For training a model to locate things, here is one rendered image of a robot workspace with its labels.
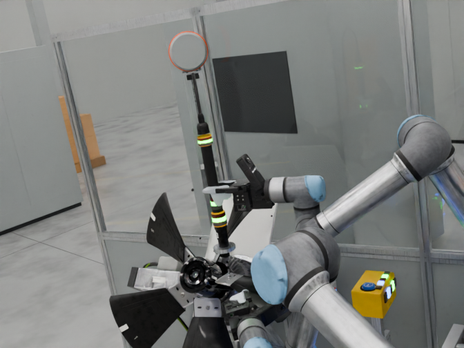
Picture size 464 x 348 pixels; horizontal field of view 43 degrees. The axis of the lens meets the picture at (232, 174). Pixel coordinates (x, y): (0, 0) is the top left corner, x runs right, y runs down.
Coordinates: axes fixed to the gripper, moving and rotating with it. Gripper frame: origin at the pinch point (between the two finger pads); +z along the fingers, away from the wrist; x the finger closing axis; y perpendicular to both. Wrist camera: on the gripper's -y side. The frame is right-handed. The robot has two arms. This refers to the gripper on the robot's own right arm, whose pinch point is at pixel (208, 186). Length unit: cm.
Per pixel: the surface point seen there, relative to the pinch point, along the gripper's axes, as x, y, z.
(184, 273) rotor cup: -2.5, 28.1, 12.7
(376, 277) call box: 25, 42, -43
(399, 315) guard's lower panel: 64, 79, -45
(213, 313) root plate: -4.7, 40.6, 3.7
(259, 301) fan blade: -10.7, 32.6, -14.8
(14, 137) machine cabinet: 381, 45, 415
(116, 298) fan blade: -5, 36, 39
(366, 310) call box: 15, 49, -41
